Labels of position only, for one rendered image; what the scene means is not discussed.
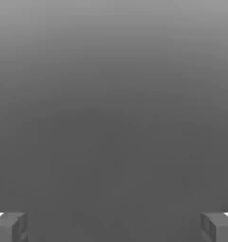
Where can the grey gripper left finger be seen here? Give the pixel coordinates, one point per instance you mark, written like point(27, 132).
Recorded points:
point(8, 226)

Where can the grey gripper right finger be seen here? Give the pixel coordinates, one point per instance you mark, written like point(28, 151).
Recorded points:
point(219, 226)

